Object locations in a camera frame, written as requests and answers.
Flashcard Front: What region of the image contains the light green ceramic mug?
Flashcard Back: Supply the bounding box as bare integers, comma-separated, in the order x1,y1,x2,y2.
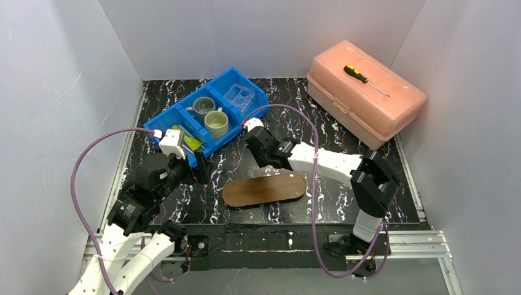
204,108,229,141

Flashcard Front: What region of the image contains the blue three-compartment bin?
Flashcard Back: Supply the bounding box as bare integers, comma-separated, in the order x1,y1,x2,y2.
144,68,269,158

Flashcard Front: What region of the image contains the clear plastic toothbrush holder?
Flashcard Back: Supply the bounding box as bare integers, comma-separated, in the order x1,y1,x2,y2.
224,83,254,116

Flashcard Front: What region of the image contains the grey-blue ceramic mug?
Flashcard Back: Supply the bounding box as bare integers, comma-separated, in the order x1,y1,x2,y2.
185,96,216,126

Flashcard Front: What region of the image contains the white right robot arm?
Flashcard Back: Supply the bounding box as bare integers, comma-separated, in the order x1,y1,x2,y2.
244,125,401,243

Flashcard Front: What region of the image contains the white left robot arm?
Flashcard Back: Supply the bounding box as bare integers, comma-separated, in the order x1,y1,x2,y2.
70,149,213,294

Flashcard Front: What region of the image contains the yellow-green toothpaste tube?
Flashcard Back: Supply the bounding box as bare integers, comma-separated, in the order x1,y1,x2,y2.
172,125,203,151

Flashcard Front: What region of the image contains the oval wooden tray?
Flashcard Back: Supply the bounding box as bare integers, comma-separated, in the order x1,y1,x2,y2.
222,173,307,208

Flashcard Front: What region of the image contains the pink plastic toolbox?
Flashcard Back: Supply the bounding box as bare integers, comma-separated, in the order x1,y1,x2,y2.
307,41,427,150

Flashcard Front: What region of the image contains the yellow black screwdriver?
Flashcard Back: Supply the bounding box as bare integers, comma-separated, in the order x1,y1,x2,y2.
343,65,390,97

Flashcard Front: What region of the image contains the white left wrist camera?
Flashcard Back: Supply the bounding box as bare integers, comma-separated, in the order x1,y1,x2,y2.
159,129,186,160

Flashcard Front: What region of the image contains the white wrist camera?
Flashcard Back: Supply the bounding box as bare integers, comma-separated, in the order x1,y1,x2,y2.
242,117,264,132
159,129,186,160

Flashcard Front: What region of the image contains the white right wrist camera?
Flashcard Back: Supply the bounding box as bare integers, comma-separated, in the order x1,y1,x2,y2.
242,117,264,132

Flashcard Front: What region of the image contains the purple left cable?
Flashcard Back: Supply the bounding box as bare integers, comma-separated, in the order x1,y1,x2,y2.
70,127,192,295

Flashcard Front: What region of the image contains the purple cable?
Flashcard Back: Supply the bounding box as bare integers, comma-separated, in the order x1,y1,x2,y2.
242,103,391,280
70,127,192,295

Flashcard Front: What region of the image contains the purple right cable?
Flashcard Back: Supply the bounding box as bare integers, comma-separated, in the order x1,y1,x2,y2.
242,103,391,280

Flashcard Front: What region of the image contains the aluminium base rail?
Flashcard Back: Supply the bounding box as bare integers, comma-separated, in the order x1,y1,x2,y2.
81,230,453,261

